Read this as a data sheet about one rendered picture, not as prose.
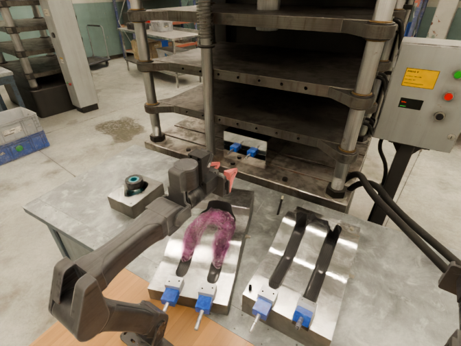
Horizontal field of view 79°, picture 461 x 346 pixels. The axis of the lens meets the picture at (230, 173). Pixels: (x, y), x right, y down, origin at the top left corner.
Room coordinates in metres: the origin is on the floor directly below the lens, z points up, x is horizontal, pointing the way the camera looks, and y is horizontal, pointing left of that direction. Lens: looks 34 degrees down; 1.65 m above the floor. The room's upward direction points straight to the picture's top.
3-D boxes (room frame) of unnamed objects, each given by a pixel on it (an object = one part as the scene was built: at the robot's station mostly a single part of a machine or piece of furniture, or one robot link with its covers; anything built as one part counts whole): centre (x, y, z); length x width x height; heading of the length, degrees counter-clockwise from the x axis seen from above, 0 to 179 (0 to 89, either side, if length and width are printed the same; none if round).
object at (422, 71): (1.14, -0.81, 0.74); 0.31 x 0.22 x 1.47; 60
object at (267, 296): (0.43, -0.08, 0.89); 0.13 x 0.05 x 0.05; 150
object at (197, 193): (0.56, 0.10, 1.20); 0.07 x 0.06 x 0.07; 147
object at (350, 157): (1.69, -0.21, 0.96); 1.29 x 0.83 x 0.18; 60
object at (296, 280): (0.64, -0.27, 0.87); 0.50 x 0.26 x 0.14; 150
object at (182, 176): (0.53, 0.13, 1.24); 0.12 x 0.09 x 0.12; 147
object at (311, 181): (1.70, -0.20, 0.76); 1.30 x 0.84 x 0.07; 60
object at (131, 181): (1.05, 0.45, 0.89); 0.08 x 0.08 x 0.04
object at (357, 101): (1.69, -0.21, 1.20); 1.29 x 0.83 x 0.19; 60
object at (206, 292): (0.46, 0.08, 0.86); 0.13 x 0.05 x 0.05; 167
